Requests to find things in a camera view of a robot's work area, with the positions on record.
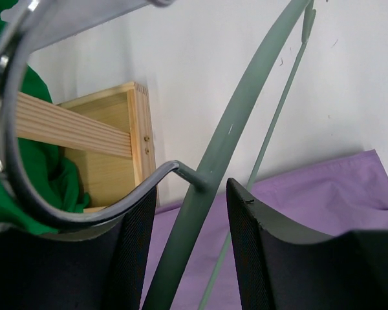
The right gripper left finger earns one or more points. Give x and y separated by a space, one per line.
105 272

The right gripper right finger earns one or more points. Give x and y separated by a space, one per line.
282 264

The purple trousers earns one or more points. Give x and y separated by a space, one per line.
334 197

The mint green clothes hanger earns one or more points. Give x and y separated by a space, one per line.
15 43

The green t-shirt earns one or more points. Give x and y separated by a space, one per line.
54 176

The wooden clothes rack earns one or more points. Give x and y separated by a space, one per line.
107 134

